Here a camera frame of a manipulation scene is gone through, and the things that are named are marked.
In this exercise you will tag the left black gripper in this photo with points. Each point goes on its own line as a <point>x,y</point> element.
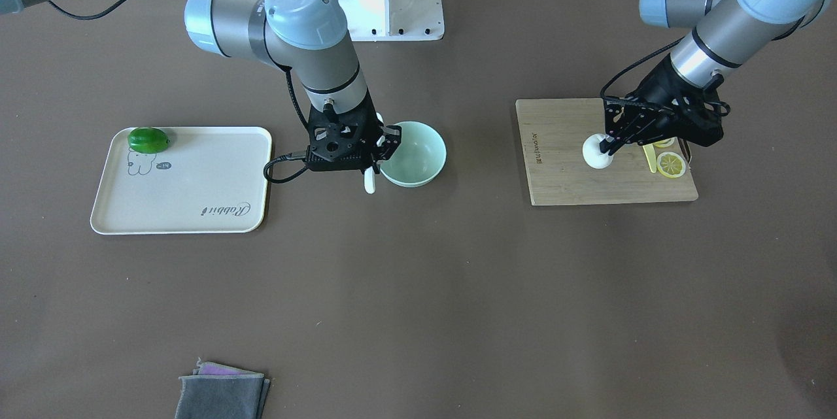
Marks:
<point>659,88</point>

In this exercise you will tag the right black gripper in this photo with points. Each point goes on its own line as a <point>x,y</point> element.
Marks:
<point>390,140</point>

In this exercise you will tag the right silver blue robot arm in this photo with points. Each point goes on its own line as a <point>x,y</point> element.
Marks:
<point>311,39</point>

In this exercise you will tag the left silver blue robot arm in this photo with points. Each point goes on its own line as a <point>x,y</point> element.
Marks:
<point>724,34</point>

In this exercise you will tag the light green bowl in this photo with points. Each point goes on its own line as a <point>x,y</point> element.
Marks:
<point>418,159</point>

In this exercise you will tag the lemon slice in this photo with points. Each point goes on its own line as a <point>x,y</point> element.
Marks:
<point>671,165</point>
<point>666,143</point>

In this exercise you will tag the white rectangular tray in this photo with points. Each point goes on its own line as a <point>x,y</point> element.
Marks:
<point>209,180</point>

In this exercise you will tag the green lime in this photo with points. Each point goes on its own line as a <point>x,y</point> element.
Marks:
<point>148,140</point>

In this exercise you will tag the grey folded cloth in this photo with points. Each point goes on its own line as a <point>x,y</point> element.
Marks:
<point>214,390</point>

